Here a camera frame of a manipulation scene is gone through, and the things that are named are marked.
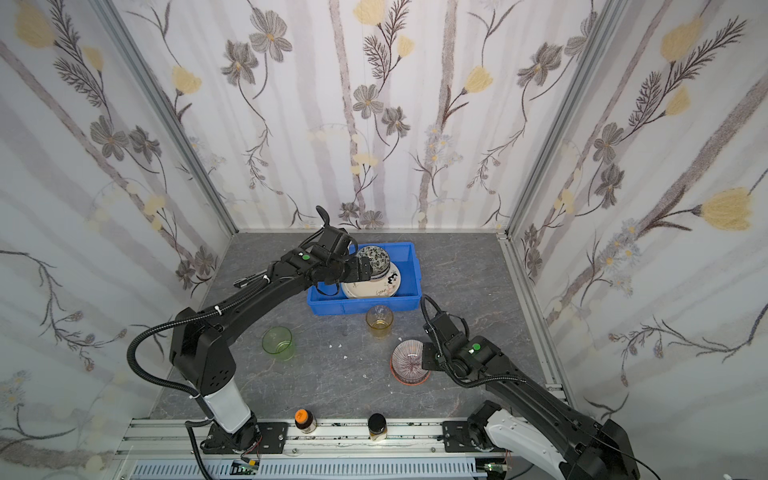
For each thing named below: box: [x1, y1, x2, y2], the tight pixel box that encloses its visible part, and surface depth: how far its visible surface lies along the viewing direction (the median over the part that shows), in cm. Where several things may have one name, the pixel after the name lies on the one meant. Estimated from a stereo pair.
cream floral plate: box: [341, 262, 402, 299], surface depth 100 cm
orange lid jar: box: [294, 409, 317, 434], surface depth 71 cm
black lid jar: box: [367, 413, 387, 441], surface depth 70 cm
